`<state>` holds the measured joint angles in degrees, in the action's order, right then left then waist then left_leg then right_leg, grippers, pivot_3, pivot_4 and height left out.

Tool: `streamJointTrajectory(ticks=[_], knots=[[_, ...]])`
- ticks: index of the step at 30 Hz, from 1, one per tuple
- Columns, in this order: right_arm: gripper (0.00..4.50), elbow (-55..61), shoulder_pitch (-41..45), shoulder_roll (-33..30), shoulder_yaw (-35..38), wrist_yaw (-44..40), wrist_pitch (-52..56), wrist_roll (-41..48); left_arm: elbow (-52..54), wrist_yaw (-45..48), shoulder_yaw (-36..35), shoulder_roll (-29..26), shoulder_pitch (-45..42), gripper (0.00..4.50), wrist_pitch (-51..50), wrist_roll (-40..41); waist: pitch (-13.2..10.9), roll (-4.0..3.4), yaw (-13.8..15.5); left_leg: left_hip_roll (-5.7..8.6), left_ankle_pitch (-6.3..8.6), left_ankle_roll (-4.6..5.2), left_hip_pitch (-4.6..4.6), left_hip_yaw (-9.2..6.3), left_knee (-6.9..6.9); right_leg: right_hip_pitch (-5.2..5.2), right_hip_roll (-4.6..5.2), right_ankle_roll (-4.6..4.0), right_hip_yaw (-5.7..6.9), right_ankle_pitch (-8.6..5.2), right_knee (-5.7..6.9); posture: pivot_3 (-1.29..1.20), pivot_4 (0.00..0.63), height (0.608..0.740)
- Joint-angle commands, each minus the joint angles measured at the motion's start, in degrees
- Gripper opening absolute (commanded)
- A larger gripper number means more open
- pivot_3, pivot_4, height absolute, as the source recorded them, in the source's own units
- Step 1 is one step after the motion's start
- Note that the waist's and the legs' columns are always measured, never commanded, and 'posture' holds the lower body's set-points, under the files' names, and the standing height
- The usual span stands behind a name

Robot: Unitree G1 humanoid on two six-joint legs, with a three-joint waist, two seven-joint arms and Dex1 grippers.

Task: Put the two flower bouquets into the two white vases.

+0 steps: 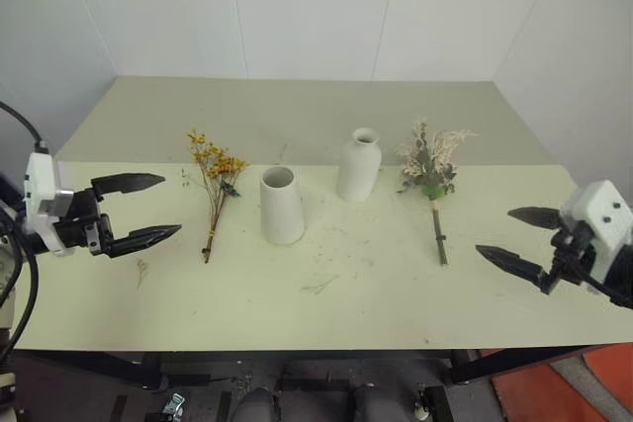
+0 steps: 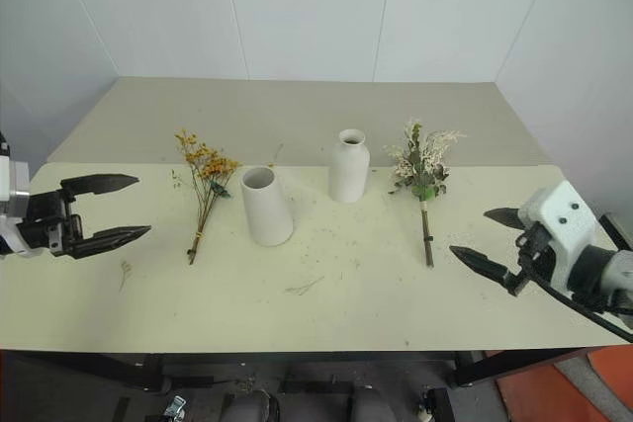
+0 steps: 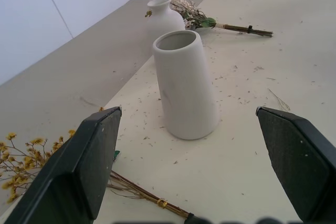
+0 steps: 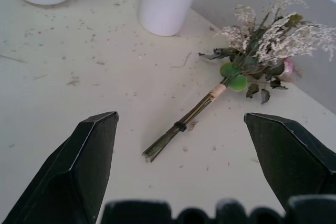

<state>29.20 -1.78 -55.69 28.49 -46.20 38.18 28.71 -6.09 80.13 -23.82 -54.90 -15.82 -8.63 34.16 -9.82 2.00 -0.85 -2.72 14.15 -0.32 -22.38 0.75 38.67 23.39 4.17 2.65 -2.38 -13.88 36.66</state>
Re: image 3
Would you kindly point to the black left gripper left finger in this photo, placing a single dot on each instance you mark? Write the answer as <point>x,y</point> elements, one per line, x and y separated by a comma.
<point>65,171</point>

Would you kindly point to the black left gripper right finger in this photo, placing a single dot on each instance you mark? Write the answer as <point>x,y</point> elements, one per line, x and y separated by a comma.
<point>299,166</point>

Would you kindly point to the tall white conical vase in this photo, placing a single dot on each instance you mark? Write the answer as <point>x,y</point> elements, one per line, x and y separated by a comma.
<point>186,87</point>

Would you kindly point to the round white narrow-neck vase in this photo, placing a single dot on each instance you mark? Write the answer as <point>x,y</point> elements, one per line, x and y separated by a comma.
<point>164,20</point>

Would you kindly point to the yellow dried flower bouquet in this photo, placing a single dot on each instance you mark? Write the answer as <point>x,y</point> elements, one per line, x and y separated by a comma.
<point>29,161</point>

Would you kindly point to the thin loose dried twig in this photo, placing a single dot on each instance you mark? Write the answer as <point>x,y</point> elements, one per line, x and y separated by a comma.
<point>280,100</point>

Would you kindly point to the white paper table mat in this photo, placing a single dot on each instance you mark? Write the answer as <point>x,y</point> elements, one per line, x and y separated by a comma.
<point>223,108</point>

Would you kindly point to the white dried flower bouquet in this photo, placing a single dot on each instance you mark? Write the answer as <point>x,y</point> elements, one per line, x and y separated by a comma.
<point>199,16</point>

